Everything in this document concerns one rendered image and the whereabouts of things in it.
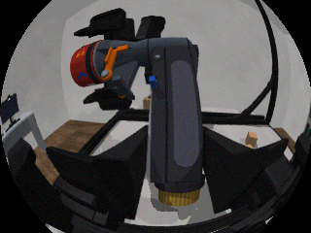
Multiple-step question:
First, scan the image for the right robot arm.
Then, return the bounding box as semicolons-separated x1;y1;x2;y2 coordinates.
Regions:
118;16;165;84

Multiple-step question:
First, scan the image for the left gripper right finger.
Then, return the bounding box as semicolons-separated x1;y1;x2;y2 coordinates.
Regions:
202;125;289;214

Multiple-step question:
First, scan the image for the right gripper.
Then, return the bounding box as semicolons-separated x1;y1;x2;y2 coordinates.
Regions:
74;8;132;111

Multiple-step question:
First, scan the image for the black hose nozzle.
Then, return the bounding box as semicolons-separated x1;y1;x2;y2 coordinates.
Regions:
70;37;205;207

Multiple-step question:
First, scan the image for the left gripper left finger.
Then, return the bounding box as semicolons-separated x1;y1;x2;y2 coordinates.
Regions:
46;124;149;220

